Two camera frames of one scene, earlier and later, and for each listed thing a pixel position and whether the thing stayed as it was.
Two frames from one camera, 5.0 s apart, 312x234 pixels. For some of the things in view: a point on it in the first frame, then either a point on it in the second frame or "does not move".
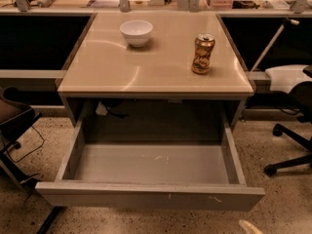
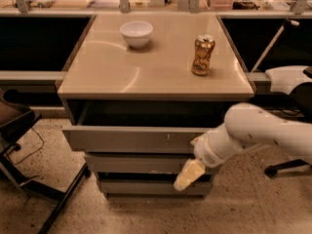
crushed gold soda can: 204,47 does not move
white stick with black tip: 287,20 does not move
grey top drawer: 192,175 to 132,138
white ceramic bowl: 136,32 does not move
